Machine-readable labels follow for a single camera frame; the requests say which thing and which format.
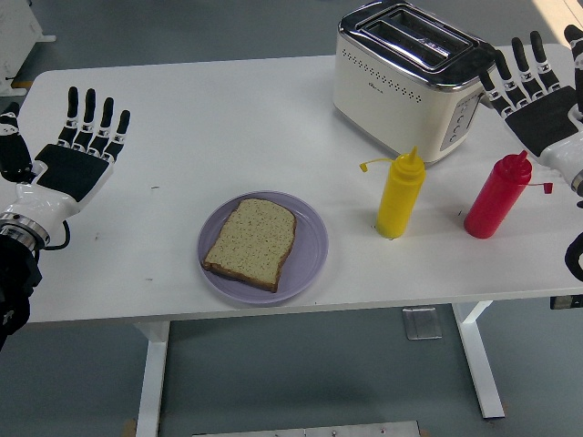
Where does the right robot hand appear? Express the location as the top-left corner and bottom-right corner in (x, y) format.
(478, 25), (583, 183)

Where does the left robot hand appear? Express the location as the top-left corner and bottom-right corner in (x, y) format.
(0, 86), (132, 233)

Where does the cream two-slot toaster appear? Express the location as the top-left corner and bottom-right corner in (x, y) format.
(331, 0), (500, 168)

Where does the bread slice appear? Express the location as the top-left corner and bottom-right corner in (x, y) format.
(201, 198), (298, 293)

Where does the purple plate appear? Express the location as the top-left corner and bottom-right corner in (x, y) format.
(197, 189), (330, 307)

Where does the white machine housing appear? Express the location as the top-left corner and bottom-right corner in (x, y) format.
(0, 0), (56, 97)

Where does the small metal floor plate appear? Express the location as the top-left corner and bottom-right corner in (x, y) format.
(401, 307), (444, 340)

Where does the long metal floor plate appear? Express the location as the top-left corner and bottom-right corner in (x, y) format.
(190, 420), (423, 437)

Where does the red squeeze bottle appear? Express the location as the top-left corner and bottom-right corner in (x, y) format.
(463, 149), (554, 240)

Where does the yellow squeeze bottle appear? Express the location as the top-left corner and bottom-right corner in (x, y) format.
(359, 146), (426, 239)

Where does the black table control panel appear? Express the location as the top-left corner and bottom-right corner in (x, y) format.
(549, 294), (583, 311)

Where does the white table leg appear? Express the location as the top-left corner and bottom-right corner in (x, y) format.
(135, 320), (172, 437)
(450, 300), (506, 420)

